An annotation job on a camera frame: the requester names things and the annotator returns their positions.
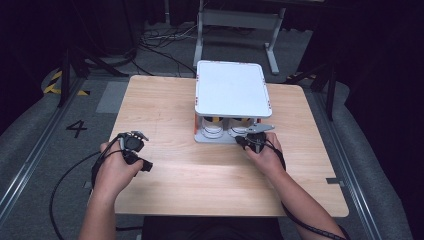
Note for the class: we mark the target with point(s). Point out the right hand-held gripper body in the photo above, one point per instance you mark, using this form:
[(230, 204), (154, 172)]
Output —
[(258, 135)]

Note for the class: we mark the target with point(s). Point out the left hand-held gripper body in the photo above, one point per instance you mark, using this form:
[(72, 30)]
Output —
[(133, 143)]

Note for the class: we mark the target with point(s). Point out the white two-tier shoe rack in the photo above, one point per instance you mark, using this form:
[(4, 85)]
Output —
[(231, 90)]

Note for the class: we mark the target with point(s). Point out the person's right hand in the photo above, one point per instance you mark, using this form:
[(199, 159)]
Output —
[(266, 158)]

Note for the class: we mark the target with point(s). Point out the person's left hand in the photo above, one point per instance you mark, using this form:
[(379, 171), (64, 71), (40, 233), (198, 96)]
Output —
[(115, 173)]

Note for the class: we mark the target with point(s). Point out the black tripod stand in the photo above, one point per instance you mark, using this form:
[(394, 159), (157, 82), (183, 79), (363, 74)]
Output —
[(78, 66), (325, 86)]

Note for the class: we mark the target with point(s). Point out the grey tape strip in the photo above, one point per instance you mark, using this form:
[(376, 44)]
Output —
[(335, 180)]

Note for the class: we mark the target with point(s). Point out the person's dark clothing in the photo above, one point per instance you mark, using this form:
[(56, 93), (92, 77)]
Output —
[(210, 229)]

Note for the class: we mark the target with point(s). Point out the grey metal desk frame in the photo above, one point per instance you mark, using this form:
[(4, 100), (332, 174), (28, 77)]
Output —
[(238, 20)]

